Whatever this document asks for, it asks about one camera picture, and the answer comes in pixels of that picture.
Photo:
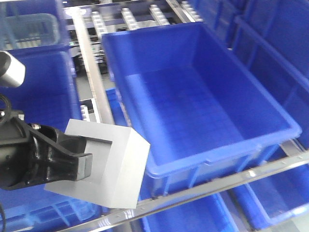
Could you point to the blue bin left front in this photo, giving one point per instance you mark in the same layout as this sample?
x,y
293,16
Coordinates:
x,y
48,94

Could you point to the light blue plastic basket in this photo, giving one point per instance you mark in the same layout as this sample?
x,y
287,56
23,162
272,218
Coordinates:
x,y
27,31

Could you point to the gray cylinder robot part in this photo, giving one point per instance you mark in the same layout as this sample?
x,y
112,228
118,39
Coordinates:
x,y
12,71

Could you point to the gray square base block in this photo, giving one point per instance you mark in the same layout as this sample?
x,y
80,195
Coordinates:
x,y
117,169

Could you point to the steel shelf rack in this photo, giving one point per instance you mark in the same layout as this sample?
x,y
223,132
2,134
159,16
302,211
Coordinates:
x,y
124,220

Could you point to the large blue target bin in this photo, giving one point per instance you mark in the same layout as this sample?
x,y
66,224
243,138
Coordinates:
x,y
203,113

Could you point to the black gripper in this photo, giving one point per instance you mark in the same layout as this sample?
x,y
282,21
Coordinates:
x,y
35,154

